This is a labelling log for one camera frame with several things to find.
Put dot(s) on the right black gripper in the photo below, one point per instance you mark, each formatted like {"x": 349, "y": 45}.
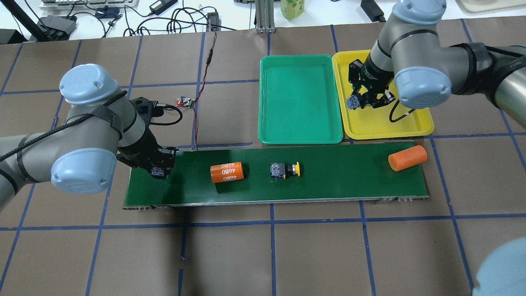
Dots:
{"x": 372, "y": 77}

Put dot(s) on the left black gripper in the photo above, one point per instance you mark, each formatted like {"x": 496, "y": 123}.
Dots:
{"x": 139, "y": 151}

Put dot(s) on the orange cylinder marked 4680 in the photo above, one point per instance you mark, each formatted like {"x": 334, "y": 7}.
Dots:
{"x": 226, "y": 172}

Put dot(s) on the plain orange cylinder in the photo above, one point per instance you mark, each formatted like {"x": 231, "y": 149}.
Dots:
{"x": 407, "y": 158}

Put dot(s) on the green push button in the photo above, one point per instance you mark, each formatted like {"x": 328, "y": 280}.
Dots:
{"x": 159, "y": 172}

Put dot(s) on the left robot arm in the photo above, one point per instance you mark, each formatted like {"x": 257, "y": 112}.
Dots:
{"x": 103, "y": 127}

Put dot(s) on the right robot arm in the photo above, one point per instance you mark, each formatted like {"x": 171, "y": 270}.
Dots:
{"x": 408, "y": 65}

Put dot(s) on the yellow plastic tray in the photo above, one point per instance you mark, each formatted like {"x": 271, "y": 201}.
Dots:
{"x": 369, "y": 123}

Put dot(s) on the small motor controller board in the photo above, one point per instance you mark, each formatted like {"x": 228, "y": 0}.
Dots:
{"x": 185, "y": 102}

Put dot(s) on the green conveyor belt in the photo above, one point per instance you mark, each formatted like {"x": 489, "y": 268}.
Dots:
{"x": 328, "y": 173}

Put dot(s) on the black power adapter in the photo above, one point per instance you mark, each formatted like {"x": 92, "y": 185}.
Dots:
{"x": 373, "y": 11}

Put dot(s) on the green plastic tray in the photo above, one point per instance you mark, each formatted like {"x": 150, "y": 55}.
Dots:
{"x": 298, "y": 101}

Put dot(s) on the green tea bottle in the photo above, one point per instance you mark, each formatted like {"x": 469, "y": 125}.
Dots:
{"x": 291, "y": 9}

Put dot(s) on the black usb hub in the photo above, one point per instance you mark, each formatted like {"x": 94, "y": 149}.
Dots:
{"x": 57, "y": 28}

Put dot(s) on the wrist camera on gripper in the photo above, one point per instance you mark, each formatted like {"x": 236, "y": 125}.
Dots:
{"x": 148, "y": 109}

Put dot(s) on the aluminium frame post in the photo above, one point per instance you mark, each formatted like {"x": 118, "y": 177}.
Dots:
{"x": 264, "y": 16}

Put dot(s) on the black camera stand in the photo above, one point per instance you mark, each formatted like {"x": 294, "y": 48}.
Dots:
{"x": 25, "y": 20}

